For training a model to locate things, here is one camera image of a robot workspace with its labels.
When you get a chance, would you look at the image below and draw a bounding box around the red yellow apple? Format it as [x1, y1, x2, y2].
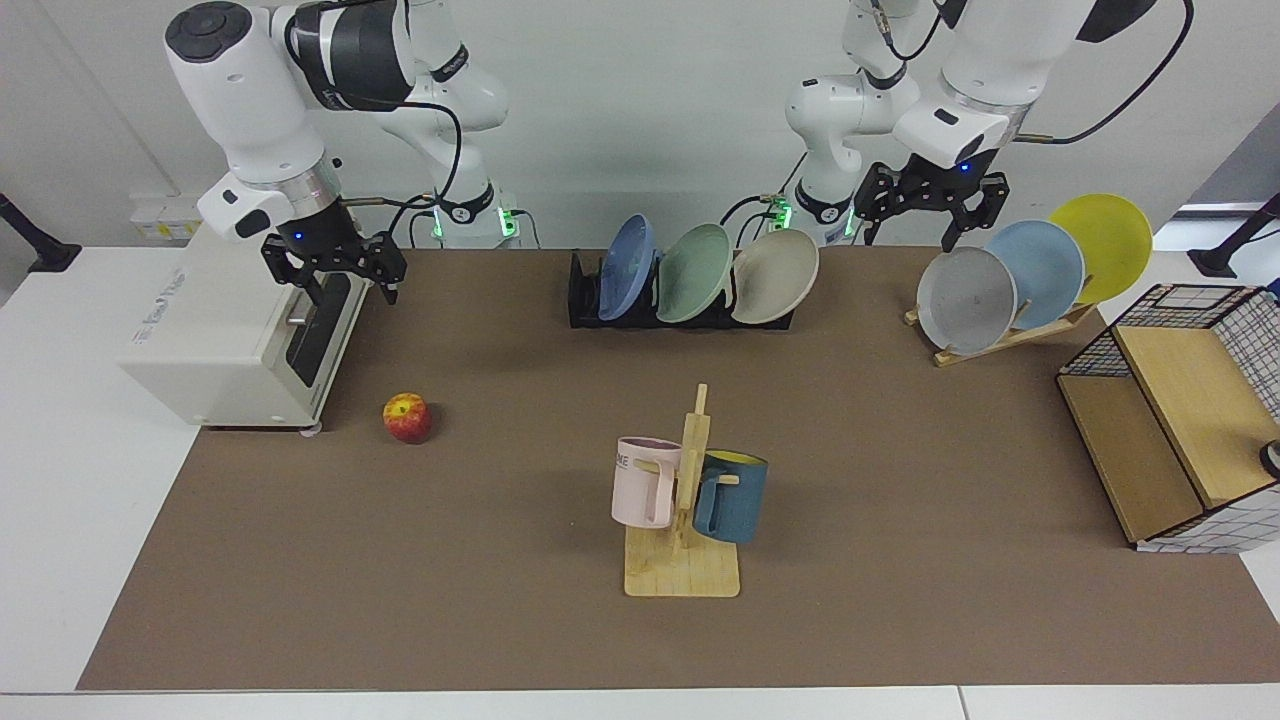
[383, 392, 434, 445]

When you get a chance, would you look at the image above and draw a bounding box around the periwinkle blue plate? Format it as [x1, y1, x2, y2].
[597, 214, 659, 322]

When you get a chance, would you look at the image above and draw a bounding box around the grey plate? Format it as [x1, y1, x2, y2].
[916, 246, 1018, 356]

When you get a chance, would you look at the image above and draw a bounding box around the light blue plate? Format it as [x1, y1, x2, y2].
[985, 219, 1087, 331]

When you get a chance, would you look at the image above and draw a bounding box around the beige plate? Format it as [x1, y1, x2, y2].
[730, 228, 821, 326]

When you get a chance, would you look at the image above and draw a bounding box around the wooden plate rack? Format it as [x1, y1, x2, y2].
[904, 298, 1098, 368]

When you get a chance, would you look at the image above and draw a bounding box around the yellow plate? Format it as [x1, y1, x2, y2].
[1048, 193, 1154, 306]

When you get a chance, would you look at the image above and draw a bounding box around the pale green plate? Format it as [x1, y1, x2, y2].
[656, 222, 734, 324]

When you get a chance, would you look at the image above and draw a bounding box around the black dish rack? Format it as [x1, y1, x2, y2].
[568, 250, 796, 331]

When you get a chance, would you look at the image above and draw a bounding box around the pale toaster oven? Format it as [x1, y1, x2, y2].
[117, 225, 373, 434]

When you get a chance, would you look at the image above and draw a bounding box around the black stand foot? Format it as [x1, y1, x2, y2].
[1187, 195, 1280, 279]
[0, 192, 83, 273]

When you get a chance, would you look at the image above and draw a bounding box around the brown table cloth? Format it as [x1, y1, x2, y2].
[77, 247, 1280, 692]

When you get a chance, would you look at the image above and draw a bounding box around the teal blue cup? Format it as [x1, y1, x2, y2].
[692, 451, 769, 545]

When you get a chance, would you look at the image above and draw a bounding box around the pink cup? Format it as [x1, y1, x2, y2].
[611, 437, 684, 529]

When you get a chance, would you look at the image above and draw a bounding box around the wooden cup stand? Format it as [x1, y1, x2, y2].
[624, 383, 742, 599]

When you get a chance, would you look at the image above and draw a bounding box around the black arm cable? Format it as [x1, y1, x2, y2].
[1012, 0, 1196, 147]
[340, 98, 465, 247]

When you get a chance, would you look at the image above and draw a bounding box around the white wall socket box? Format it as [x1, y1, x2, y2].
[130, 195, 204, 242]

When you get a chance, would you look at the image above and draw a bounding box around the wire basket with wooden floor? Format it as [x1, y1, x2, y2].
[1056, 284, 1280, 554]

